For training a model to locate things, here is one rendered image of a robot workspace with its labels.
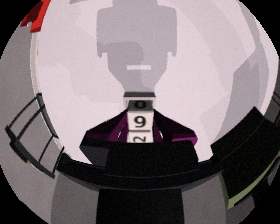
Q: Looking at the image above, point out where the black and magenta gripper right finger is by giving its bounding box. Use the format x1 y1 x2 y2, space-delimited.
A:
152 108 198 146

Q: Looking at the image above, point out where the white cube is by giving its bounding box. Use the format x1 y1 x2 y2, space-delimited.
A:
128 130 151 142
127 100 154 130

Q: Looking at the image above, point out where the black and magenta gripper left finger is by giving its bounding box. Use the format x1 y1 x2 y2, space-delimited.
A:
83 109 129 142

